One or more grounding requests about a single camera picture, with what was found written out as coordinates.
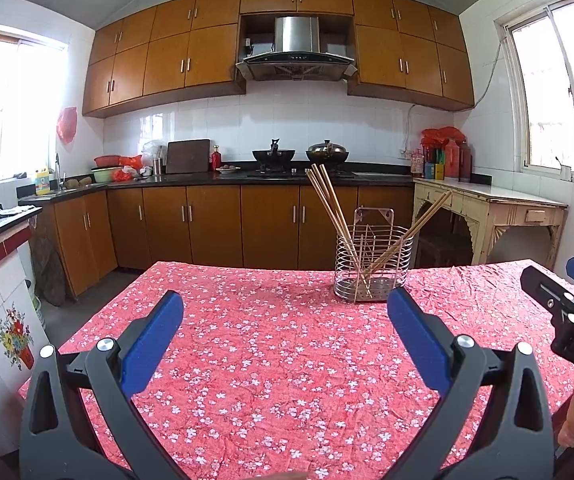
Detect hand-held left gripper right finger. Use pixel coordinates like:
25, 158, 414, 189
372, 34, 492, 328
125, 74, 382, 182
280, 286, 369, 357
386, 286, 554, 480

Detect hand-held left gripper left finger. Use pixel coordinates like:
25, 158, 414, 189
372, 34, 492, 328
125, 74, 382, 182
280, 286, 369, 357
18, 289, 190, 480

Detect metal wire utensil holder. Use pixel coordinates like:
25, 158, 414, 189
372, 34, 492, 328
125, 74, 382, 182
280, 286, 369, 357
334, 207, 414, 303

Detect wooden chopstick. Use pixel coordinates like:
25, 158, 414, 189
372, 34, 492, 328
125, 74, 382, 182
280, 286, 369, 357
307, 171, 362, 297
316, 164, 368, 297
371, 192, 454, 281
367, 190, 450, 276
322, 163, 372, 297
310, 165, 365, 297

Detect cream wooden side table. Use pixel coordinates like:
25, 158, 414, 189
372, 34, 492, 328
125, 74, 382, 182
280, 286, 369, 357
412, 176, 569, 266

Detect green plastic bucket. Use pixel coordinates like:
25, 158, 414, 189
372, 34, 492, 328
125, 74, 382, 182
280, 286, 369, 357
24, 280, 46, 331

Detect dark sack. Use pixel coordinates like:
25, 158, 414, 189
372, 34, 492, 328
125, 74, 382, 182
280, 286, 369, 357
32, 237, 68, 306

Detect red floral tablecloth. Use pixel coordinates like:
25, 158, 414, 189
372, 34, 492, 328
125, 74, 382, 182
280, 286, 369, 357
19, 259, 574, 480

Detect wooden base cabinets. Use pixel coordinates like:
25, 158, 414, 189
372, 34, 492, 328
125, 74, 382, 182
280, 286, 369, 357
19, 184, 415, 306

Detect dark red thermos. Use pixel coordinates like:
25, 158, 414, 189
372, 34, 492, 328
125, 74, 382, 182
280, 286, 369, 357
459, 141, 474, 182

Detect black kitchen countertop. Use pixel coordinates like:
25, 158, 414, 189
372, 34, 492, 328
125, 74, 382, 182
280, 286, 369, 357
17, 161, 492, 206

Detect small red plastic bag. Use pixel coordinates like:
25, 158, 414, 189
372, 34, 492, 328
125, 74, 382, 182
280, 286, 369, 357
113, 162, 142, 182

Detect green basin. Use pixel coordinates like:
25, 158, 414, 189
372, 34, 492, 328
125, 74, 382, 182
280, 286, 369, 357
91, 166, 125, 184

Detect large red plastic bag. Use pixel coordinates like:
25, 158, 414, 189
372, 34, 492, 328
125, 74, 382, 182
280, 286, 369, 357
421, 126, 468, 148

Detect red basin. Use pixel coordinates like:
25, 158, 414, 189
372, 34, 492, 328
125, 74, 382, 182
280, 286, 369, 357
94, 155, 142, 168

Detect dark wooden cutting board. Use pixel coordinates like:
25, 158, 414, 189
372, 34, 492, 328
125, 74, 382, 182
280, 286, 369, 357
166, 139, 211, 175

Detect large barred window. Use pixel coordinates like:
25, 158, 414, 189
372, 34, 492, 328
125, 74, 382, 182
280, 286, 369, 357
494, 0, 574, 191

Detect white plastic bag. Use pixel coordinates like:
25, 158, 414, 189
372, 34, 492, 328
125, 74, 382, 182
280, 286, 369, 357
142, 140, 168, 163

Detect lidded dark wok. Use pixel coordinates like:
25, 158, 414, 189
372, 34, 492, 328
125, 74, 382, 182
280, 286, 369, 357
306, 139, 350, 166

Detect black gas stove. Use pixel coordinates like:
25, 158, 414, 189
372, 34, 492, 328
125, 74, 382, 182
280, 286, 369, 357
247, 167, 356, 179

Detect small kitchen window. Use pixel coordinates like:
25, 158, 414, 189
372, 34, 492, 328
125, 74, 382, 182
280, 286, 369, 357
0, 22, 70, 188

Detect steel range hood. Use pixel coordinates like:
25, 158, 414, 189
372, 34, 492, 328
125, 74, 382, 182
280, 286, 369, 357
236, 16, 358, 82

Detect white wall cable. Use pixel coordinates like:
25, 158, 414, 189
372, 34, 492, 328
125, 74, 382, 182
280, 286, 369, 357
406, 40, 505, 153

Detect black wok with handle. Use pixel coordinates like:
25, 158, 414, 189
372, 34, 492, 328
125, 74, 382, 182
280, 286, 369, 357
252, 137, 296, 171

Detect red bag on wall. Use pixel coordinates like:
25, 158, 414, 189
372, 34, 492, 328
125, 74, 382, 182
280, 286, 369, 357
56, 106, 78, 143

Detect wide wooden wall cabinet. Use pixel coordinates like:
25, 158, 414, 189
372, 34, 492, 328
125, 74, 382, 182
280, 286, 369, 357
82, 0, 248, 119
347, 0, 475, 112

